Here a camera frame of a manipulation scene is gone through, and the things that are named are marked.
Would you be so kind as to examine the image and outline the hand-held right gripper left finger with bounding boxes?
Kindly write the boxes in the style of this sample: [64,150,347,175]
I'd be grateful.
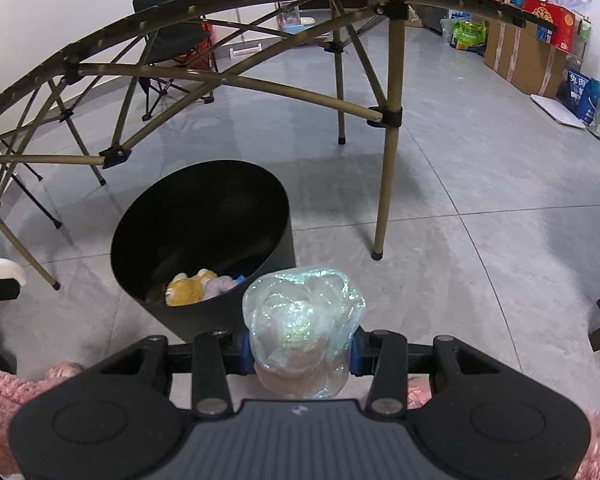
[92,331,256,417]

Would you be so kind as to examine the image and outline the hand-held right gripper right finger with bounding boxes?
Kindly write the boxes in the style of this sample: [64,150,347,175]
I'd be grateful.
[345,331,508,417]

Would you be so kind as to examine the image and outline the iridescent plastic film ball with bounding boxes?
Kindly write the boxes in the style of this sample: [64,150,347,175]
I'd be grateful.
[242,264,367,401]

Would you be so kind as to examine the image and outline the purple fluffy sock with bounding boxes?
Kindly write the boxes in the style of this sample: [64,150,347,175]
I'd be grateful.
[205,276,243,301]

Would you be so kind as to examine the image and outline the pink and yellow plush toy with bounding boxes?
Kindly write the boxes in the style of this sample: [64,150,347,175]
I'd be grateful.
[166,269,220,307]

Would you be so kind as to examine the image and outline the black trash bin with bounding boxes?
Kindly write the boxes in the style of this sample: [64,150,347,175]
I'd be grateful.
[110,160,297,343]

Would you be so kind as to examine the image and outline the person's pink slipper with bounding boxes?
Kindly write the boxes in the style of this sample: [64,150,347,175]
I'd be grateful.
[45,361,84,380]
[405,375,436,408]

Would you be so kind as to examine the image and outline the person's pink fluffy leg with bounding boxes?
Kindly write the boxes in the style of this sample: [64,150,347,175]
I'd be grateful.
[0,364,83,478]

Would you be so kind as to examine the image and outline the tan slatted folding table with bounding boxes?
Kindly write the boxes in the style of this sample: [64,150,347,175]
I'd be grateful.
[0,0,538,291]

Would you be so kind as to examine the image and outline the black folding chair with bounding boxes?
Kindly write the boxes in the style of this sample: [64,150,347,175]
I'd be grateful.
[131,0,216,121]

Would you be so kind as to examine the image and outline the red bucket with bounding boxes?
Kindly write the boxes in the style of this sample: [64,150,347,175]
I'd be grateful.
[197,22,215,68]

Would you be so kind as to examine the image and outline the white bathroom scale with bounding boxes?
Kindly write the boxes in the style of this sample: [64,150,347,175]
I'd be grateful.
[530,94,587,130]

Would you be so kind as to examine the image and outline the pet water feeder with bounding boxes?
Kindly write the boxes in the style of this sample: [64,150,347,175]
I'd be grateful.
[276,2,317,31]

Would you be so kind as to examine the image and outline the green plastic bag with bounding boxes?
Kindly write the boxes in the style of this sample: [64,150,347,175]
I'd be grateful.
[450,19,488,56]

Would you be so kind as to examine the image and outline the blue pet food bag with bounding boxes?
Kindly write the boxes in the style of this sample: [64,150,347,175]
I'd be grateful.
[560,69,600,126]

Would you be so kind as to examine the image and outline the large cardboard box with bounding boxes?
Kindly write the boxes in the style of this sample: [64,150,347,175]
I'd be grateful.
[482,2,581,98]

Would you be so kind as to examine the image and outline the red gift box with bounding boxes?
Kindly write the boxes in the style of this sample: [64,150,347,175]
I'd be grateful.
[522,0,578,52]

